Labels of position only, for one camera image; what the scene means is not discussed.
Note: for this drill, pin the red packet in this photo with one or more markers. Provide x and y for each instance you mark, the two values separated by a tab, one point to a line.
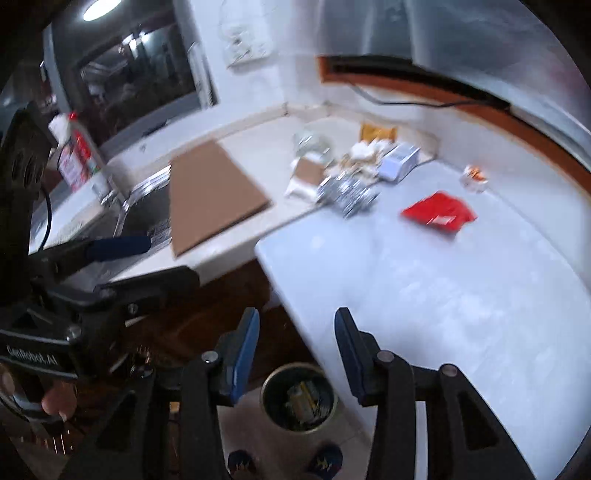
438	210

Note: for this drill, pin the dark window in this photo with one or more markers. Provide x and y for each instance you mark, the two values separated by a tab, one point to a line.
129	69

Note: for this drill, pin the crumpled foil ball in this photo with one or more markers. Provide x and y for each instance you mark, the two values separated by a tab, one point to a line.
346	194

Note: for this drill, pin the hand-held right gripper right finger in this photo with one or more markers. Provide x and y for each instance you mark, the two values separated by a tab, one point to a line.
351	360

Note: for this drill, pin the brown cardboard sheet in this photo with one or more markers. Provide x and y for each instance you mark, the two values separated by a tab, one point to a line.
207	198

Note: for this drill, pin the round trash bin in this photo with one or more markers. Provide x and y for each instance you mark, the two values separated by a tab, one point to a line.
274	413

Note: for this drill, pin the red label bottle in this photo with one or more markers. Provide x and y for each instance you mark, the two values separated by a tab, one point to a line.
76	157

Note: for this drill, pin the steel faucet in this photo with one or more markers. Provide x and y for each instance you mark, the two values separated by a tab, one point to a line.
121	210

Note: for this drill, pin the white wall rack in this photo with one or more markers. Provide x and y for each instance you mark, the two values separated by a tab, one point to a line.
203	78

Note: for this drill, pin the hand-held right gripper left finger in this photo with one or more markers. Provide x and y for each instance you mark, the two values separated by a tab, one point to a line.
242	360

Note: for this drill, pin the person's left hand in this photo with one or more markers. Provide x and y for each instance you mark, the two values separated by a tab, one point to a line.
57	399

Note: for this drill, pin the small orange white packet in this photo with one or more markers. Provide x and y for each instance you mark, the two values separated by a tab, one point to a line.
474	177

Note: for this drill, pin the wooden cabinet door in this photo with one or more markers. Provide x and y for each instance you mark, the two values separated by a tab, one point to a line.
207	321

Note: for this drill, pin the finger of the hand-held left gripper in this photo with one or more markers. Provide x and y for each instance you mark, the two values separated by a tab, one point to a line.
152	286
120	247

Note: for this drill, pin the stainless steel sink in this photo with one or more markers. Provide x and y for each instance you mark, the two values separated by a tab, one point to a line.
143	207

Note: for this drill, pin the small white box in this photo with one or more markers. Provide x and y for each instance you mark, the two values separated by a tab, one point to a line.
397	161

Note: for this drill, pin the yellow plastic bag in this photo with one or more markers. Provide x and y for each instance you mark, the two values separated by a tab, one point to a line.
376	131

